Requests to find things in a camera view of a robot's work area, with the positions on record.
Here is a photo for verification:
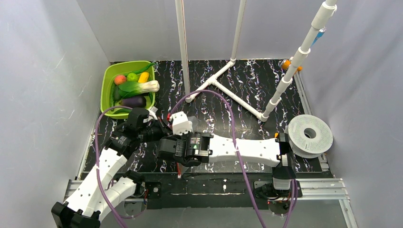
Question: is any clear zip bag orange zipper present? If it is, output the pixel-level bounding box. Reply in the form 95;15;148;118
176;116;214;178

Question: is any toy bok choy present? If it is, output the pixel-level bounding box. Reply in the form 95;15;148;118
118;80;160;98

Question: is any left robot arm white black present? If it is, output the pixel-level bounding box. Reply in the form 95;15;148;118
51;108;172;228

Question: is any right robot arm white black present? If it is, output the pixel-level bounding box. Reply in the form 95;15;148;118
156;132;296;190

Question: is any toy purple eggplant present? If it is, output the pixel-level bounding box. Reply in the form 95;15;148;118
120;95;147;108

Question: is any toy green cucumber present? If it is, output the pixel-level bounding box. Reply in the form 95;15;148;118
109;82;116;107

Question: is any toy yellow corn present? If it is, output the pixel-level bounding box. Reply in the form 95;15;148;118
137;72;150;83

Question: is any toy green lime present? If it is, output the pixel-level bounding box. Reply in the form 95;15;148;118
126;73;139;82

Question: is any toy green chili pepper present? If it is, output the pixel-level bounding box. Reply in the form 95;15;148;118
123;63;156;76

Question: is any black marble pattern mat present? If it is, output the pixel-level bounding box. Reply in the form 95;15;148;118
80;59;322;178

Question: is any toy peach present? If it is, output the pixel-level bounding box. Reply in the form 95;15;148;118
114;75;127;86

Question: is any green plastic basin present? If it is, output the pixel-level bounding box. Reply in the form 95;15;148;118
100;60;156;120

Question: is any white filament spool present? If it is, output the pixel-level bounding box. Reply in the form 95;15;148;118
285;114;334;159

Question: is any orange clamp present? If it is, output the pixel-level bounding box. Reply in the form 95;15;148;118
279;59;303;72

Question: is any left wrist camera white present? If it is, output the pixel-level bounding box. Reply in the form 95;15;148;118
148;106;158;120

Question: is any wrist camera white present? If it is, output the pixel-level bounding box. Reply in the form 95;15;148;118
148;106;158;120
168;111;193;135

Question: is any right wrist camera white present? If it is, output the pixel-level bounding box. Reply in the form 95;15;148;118
168;111;193;135

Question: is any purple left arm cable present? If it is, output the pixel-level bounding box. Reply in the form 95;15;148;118
94;105;149;228

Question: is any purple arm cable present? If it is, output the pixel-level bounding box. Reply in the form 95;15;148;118
94;105;149;228
168;89;298;228

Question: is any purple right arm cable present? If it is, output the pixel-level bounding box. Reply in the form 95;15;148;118
168;89;298;228

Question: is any aluminium rail frame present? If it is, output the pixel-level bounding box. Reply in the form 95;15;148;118
58;70;359;228

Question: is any white PVC pipe frame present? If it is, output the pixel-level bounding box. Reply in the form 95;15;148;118
174;0;338;123

